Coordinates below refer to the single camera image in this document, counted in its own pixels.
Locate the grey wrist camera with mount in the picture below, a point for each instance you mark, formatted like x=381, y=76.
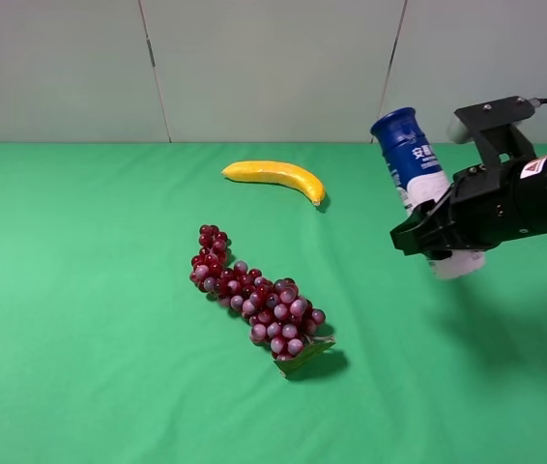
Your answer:
x=492, y=127

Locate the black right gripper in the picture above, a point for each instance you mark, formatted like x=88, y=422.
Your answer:
x=483, y=211

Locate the red grape bunch with leaf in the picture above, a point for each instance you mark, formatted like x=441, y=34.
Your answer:
x=281, y=320

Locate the yellow banana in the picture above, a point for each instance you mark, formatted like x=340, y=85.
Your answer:
x=277, y=173

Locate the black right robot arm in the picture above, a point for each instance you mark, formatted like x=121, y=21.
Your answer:
x=531, y=196

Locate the green tablecloth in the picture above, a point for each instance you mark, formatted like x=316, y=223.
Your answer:
x=109, y=353

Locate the blue and white yogurt bottle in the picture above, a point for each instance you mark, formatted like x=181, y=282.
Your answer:
x=419, y=177

